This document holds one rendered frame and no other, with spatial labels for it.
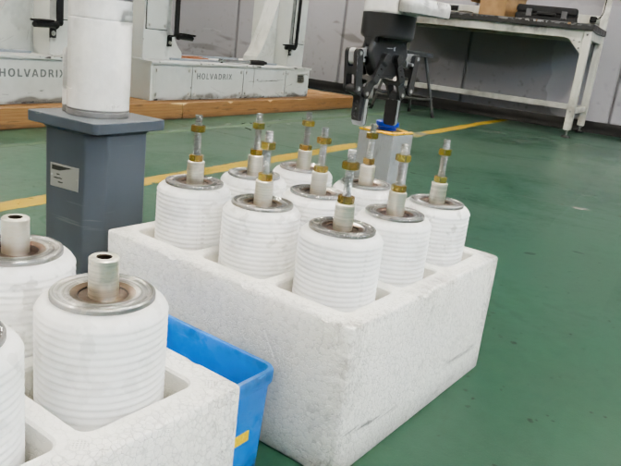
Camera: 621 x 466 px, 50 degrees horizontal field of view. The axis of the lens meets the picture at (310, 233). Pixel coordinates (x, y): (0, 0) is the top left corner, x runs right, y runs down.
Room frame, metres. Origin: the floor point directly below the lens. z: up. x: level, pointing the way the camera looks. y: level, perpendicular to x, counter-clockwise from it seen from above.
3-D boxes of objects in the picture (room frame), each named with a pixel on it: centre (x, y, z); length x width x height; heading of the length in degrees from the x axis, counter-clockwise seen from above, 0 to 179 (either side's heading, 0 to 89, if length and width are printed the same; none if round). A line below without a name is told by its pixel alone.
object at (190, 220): (0.85, 0.16, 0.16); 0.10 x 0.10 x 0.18
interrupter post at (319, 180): (0.87, 0.00, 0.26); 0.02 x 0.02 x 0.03
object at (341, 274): (0.71, -0.03, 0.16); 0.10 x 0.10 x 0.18
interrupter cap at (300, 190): (0.87, 0.00, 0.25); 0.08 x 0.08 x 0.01
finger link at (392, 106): (1.00, -0.10, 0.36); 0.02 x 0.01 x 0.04; 45
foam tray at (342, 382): (0.87, -0.01, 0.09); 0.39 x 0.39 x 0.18; 55
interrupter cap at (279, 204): (0.78, 0.06, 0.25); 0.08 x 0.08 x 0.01
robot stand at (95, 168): (1.02, 0.35, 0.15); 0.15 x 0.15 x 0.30; 62
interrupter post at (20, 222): (0.52, 0.24, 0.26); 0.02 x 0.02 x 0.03
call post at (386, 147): (1.16, -0.11, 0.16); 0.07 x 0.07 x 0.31; 55
